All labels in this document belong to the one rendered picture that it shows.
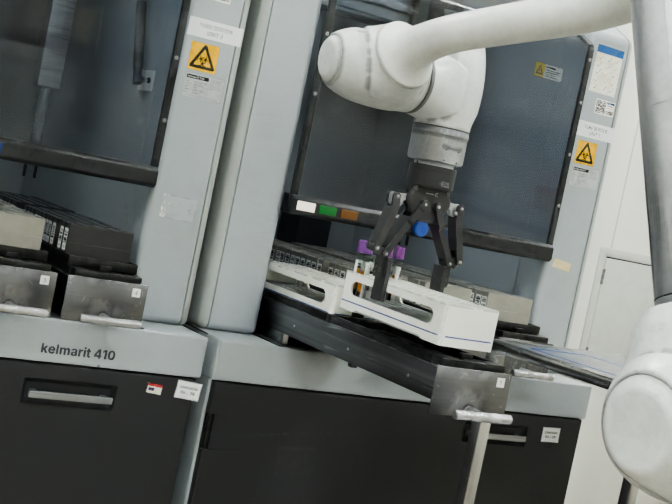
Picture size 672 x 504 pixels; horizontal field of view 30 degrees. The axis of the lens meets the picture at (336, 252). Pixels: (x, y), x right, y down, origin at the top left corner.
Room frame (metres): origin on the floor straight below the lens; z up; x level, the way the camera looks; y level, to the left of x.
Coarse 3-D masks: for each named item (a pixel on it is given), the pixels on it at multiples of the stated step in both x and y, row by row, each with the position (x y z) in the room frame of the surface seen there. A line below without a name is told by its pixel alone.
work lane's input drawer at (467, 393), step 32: (288, 320) 2.16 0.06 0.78; (320, 320) 2.07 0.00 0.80; (352, 320) 2.08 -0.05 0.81; (352, 352) 1.96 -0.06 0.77; (384, 352) 1.89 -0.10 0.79; (416, 352) 1.83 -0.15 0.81; (448, 352) 1.95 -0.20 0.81; (416, 384) 1.80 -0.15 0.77; (448, 384) 1.78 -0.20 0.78; (480, 384) 1.81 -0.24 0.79; (480, 416) 1.76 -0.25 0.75
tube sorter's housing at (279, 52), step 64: (256, 0) 2.20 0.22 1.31; (320, 0) 2.23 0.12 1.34; (256, 64) 2.18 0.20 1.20; (256, 128) 2.19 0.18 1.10; (256, 192) 2.20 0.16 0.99; (576, 192) 2.56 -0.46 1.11; (256, 256) 2.21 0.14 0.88; (512, 256) 2.63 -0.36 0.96; (576, 256) 2.58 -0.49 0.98; (192, 320) 2.20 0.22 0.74; (256, 320) 2.23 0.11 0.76; (256, 384) 2.15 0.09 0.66; (320, 384) 2.20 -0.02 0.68; (384, 384) 2.27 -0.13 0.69; (512, 384) 2.42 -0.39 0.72; (576, 384) 2.50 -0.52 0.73; (192, 448) 2.11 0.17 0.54; (256, 448) 2.15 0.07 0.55; (320, 448) 2.21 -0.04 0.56; (384, 448) 2.28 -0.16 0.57; (448, 448) 2.35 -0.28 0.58; (512, 448) 2.43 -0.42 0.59
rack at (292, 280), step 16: (272, 272) 2.35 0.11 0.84; (288, 272) 2.22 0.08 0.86; (304, 272) 2.22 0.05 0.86; (320, 272) 2.30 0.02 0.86; (272, 288) 2.27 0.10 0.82; (288, 288) 2.25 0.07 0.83; (304, 288) 2.32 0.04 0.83; (336, 288) 2.08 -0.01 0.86; (320, 304) 2.11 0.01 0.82; (336, 304) 2.08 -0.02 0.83
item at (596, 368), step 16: (496, 352) 2.17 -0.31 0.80; (512, 352) 2.13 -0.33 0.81; (528, 352) 2.10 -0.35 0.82; (544, 352) 2.12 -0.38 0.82; (560, 352) 2.18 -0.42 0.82; (576, 352) 2.24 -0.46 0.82; (592, 352) 2.31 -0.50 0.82; (560, 368) 2.03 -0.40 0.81; (576, 368) 2.00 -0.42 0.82; (592, 368) 2.03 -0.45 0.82; (608, 368) 2.08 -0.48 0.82; (592, 384) 1.97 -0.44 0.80; (608, 384) 1.95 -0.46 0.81; (480, 432) 2.17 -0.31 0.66; (480, 448) 2.17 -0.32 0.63; (464, 464) 2.18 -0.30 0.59; (480, 464) 2.18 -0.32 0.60; (464, 480) 2.17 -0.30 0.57; (624, 480) 2.42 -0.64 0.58; (464, 496) 2.17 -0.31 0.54; (624, 496) 2.41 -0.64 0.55
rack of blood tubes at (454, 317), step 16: (352, 272) 2.04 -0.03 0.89; (400, 288) 1.91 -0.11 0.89; (416, 288) 1.98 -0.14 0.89; (352, 304) 2.02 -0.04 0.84; (368, 304) 1.98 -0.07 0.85; (384, 304) 2.00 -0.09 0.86; (400, 304) 2.05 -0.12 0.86; (432, 304) 1.84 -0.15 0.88; (448, 304) 1.81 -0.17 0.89; (464, 304) 1.85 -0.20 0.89; (384, 320) 1.94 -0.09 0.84; (416, 320) 1.86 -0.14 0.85; (432, 320) 1.83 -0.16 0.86; (448, 320) 1.81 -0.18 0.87; (464, 320) 1.82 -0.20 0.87; (480, 320) 1.84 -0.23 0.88; (496, 320) 1.85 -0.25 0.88; (432, 336) 1.82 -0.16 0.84; (464, 336) 1.83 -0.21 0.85; (480, 336) 1.84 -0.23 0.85
